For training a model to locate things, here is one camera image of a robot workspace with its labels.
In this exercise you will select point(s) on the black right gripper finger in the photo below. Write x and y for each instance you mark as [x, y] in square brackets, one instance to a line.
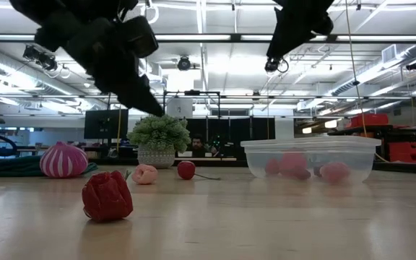
[325, 24]
[291, 25]

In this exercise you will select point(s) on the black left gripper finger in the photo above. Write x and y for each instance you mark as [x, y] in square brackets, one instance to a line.
[139, 95]

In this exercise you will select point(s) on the light pink garlic toy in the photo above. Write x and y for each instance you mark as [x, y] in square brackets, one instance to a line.
[144, 174]

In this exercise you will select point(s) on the red cherry toy with stem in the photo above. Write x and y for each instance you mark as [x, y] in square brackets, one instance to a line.
[186, 170]

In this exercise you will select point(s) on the purple white striped onion toy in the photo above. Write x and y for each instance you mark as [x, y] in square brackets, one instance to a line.
[63, 160]

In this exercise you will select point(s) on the red bell pepper toy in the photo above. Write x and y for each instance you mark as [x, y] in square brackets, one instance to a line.
[107, 196]

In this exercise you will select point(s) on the round red tomato toy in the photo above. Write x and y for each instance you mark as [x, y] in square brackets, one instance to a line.
[293, 161]

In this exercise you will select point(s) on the small pink raspberry toy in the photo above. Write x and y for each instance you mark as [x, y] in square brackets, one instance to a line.
[272, 167]

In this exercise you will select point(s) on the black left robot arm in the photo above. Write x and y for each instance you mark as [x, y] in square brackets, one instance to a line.
[67, 9]

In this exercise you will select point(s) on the clear plastic tupperware container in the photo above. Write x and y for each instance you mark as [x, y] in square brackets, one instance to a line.
[359, 155]

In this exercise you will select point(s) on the white box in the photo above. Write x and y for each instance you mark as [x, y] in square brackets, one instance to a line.
[180, 107]

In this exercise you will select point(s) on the black monitor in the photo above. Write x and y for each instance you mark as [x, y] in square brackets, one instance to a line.
[106, 124]

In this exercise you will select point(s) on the green plant in white pot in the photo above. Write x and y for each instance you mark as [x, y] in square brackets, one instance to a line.
[159, 135]

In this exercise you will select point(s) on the person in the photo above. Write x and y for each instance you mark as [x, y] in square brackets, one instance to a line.
[198, 144]

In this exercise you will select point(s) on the black ceiling fixture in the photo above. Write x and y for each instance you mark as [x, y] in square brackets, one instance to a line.
[414, 65]

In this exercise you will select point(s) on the red crate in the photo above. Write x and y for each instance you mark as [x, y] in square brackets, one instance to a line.
[368, 120]

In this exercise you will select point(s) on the black partition panels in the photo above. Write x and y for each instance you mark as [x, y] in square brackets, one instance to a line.
[237, 137]

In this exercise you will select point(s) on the dark green folded cloth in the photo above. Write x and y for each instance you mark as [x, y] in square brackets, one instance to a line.
[13, 167]

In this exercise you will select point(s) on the red bin stack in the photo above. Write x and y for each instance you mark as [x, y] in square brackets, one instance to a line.
[408, 151]

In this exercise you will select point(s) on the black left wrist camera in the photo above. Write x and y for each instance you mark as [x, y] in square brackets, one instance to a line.
[139, 36]

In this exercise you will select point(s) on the black ceiling camera cluster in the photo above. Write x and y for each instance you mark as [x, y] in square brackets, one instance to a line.
[40, 57]

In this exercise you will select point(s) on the round black overhead camera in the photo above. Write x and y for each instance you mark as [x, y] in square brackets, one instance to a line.
[183, 63]

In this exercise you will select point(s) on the black metal frame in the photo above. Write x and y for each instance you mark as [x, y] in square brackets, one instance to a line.
[208, 93]

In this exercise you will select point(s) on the black overhead frame beam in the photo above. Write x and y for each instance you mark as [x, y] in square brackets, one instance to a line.
[193, 37]

